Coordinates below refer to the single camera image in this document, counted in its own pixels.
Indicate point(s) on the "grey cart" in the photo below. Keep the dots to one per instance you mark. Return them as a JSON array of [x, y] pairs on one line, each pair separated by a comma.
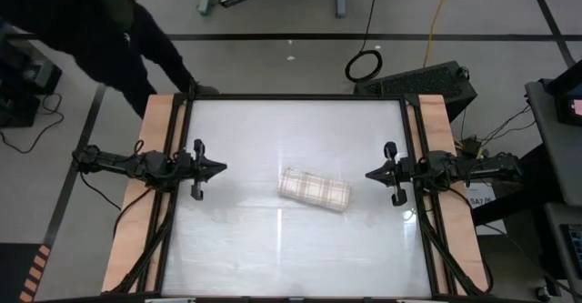
[[557, 157]]

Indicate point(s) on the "person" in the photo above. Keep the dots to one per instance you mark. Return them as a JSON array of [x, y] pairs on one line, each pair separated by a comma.
[[82, 21]]

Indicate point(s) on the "small black box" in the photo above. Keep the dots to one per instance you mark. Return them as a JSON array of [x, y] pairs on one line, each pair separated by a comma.
[[18, 109]]

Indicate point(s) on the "black equipment case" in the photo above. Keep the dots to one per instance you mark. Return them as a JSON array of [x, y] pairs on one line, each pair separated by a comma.
[[32, 73]]

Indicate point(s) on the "black mat orange stripes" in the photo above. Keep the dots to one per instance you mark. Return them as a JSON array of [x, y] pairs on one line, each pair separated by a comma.
[[18, 271]]

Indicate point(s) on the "plaid white beige towel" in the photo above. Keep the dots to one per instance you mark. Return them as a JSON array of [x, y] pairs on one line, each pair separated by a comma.
[[314, 189]]

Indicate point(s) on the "black monitor pink screen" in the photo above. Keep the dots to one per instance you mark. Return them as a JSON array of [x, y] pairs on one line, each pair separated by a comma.
[[564, 89]]

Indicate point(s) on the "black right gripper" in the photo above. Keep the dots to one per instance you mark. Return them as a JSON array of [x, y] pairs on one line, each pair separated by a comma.
[[407, 171]]

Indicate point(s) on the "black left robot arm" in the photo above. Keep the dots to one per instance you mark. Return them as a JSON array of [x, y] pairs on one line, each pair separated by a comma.
[[118, 164]]

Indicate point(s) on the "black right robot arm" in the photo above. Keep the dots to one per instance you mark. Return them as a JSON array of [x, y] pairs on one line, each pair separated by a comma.
[[477, 166]]

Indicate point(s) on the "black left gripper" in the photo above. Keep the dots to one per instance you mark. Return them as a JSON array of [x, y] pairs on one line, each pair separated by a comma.
[[186, 167]]

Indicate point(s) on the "white paper label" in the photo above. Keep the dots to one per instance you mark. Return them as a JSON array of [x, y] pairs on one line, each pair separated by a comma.
[[479, 194]]

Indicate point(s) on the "grey cabinet blue screen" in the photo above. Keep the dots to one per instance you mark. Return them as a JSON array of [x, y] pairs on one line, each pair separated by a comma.
[[554, 248]]

